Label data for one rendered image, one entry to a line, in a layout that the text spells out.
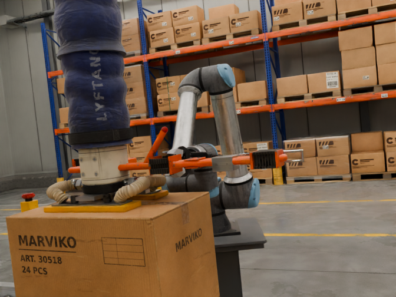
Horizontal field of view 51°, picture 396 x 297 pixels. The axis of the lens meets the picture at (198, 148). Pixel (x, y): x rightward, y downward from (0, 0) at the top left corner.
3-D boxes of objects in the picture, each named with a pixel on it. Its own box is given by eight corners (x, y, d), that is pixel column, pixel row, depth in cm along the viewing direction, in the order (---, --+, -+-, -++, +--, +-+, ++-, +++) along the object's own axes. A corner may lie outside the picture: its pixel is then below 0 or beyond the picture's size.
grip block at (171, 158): (148, 175, 137) (146, 158, 137) (162, 171, 146) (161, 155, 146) (170, 175, 134) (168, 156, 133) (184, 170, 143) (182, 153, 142)
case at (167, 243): (19, 329, 147) (5, 217, 145) (93, 284, 183) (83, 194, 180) (167, 354, 121) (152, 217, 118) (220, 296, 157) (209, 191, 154)
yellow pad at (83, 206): (43, 213, 145) (41, 198, 145) (63, 206, 154) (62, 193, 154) (125, 213, 131) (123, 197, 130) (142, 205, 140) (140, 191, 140)
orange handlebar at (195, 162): (43, 177, 159) (42, 167, 159) (94, 166, 186) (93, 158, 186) (285, 165, 120) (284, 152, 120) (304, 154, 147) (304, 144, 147)
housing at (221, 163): (211, 172, 129) (210, 157, 129) (220, 169, 135) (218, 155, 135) (233, 171, 126) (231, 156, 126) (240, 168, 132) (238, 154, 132)
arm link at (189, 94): (177, 66, 204) (156, 191, 168) (201, 62, 200) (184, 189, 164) (185, 82, 213) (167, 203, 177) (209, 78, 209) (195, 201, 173)
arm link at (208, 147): (220, 165, 172) (217, 141, 171) (209, 169, 160) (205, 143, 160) (200, 167, 175) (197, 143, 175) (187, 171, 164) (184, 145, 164)
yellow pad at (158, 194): (80, 201, 162) (78, 188, 162) (96, 196, 171) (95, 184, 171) (155, 200, 148) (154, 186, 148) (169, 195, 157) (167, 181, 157)
